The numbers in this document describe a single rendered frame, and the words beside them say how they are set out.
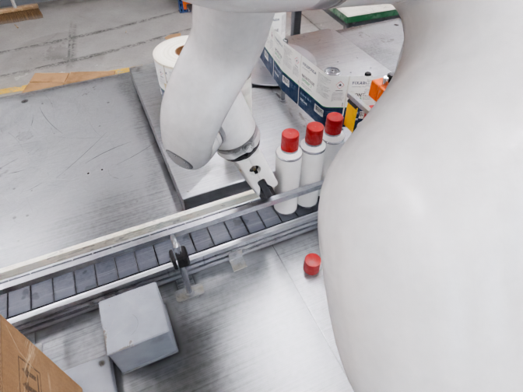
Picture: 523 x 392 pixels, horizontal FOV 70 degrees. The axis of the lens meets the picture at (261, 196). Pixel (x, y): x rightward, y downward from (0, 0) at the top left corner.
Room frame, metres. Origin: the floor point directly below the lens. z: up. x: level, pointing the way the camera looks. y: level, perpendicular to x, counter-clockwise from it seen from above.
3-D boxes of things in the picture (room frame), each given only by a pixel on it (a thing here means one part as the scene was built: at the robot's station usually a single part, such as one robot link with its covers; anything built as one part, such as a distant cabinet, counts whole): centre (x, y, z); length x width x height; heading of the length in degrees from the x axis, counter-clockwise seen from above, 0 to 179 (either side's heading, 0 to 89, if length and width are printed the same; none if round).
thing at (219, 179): (1.05, -0.05, 0.86); 0.80 x 0.67 x 0.05; 114
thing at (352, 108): (0.60, -0.17, 1.09); 0.03 x 0.01 x 0.06; 24
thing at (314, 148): (0.58, -0.10, 0.98); 0.05 x 0.05 x 0.20
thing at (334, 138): (0.61, -0.14, 0.98); 0.05 x 0.05 x 0.20
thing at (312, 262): (0.43, -0.10, 0.85); 0.03 x 0.03 x 0.03
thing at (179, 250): (0.39, 0.15, 0.91); 0.07 x 0.03 x 0.16; 24
